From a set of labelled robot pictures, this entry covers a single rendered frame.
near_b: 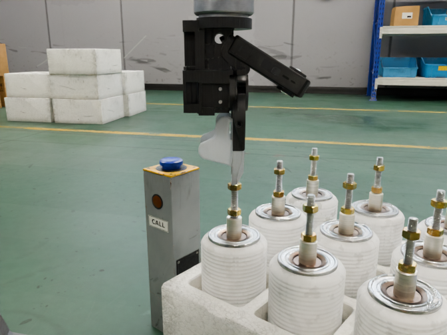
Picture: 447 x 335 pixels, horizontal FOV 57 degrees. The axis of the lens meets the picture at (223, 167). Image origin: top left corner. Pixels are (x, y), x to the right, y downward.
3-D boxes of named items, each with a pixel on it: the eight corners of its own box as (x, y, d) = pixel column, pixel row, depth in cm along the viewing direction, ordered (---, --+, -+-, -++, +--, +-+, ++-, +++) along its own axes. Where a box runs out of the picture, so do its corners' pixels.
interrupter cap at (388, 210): (395, 205, 73) (396, 201, 73) (401, 221, 66) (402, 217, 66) (350, 201, 75) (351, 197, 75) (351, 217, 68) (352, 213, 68)
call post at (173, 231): (175, 341, 76) (170, 177, 67) (150, 326, 80) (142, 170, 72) (202, 322, 81) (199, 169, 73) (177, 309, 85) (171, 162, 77)
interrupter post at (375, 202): (381, 209, 71) (383, 191, 70) (382, 214, 69) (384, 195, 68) (366, 207, 72) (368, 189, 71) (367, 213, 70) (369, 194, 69)
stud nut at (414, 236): (417, 234, 45) (418, 226, 44) (424, 240, 43) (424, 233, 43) (398, 233, 45) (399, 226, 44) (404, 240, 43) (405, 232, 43)
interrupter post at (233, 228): (229, 242, 59) (229, 221, 58) (223, 236, 61) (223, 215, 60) (245, 240, 59) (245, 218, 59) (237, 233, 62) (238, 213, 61)
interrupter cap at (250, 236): (220, 254, 55) (220, 249, 55) (200, 232, 62) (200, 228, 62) (269, 244, 58) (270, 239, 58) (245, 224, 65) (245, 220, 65)
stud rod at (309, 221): (302, 252, 52) (306, 195, 50) (304, 248, 53) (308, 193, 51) (310, 253, 52) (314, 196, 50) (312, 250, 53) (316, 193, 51)
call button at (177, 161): (171, 175, 69) (170, 163, 69) (155, 171, 72) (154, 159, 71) (187, 169, 72) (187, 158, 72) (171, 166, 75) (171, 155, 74)
